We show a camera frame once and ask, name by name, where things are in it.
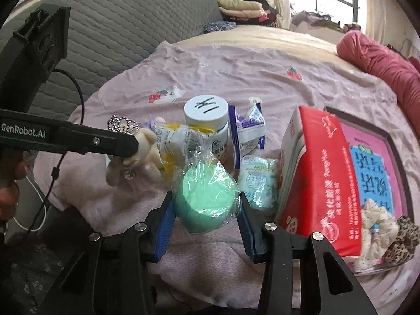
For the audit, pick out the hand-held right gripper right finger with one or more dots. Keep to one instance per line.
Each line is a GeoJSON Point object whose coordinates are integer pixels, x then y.
{"type": "Point", "coordinates": [246, 234]}

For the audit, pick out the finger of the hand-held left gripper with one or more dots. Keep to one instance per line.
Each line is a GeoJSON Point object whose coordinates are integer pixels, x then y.
{"type": "Point", "coordinates": [98, 141]}

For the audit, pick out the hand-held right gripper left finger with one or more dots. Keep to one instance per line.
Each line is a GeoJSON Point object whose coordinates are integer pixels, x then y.
{"type": "Point", "coordinates": [165, 228]}

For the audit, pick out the green sponge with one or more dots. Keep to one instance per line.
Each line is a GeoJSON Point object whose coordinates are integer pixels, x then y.
{"type": "Point", "coordinates": [203, 200]}

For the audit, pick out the cream teddy bear plush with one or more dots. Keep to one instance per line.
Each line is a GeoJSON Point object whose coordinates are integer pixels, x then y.
{"type": "Point", "coordinates": [146, 147]}

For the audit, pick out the brown tray with pink print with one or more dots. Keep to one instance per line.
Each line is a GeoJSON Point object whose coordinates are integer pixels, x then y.
{"type": "Point", "coordinates": [370, 157]}

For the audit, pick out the person's left hand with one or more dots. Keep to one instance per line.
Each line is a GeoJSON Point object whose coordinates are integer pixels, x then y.
{"type": "Point", "coordinates": [8, 193]}

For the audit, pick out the green white tissue pack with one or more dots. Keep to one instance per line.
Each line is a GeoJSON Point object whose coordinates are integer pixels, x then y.
{"type": "Point", "coordinates": [259, 183]}

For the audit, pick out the yellow white packet in plastic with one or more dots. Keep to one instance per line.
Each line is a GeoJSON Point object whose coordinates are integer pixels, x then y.
{"type": "Point", "coordinates": [177, 137]}

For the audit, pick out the red tissue package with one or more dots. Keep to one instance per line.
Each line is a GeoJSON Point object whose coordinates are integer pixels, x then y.
{"type": "Point", "coordinates": [315, 170]}

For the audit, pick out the purple white foil packet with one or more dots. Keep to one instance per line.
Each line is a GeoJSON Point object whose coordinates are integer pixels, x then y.
{"type": "Point", "coordinates": [246, 134]}

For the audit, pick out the grey quilted cover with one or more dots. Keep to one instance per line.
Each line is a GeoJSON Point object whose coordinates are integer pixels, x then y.
{"type": "Point", "coordinates": [131, 23]}

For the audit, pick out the white lidded pill bottle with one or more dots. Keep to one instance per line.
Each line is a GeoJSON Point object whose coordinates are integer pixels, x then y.
{"type": "Point", "coordinates": [205, 108]}

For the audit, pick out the white floral scrunchie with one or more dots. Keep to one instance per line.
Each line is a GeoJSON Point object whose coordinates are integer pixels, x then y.
{"type": "Point", "coordinates": [377, 226]}

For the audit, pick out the dark floral clothing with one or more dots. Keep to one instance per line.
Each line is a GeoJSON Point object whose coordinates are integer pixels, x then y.
{"type": "Point", "coordinates": [29, 269]}

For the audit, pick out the leopard print scrunchie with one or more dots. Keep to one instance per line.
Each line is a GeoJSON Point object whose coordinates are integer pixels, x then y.
{"type": "Point", "coordinates": [407, 236]}

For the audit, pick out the blue patterned cloth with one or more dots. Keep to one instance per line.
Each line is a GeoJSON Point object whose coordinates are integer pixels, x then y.
{"type": "Point", "coordinates": [218, 27]}

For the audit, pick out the beige bed sheet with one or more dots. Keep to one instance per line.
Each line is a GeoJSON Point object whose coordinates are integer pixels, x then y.
{"type": "Point", "coordinates": [262, 36]}

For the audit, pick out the stack of folded clothes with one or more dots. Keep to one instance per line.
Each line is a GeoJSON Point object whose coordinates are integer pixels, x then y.
{"type": "Point", "coordinates": [242, 10]}

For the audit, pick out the red bolster pillow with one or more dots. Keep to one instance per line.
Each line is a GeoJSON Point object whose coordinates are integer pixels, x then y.
{"type": "Point", "coordinates": [384, 62]}

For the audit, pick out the pile of loose clothes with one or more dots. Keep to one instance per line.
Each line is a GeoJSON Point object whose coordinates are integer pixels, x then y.
{"type": "Point", "coordinates": [311, 19]}

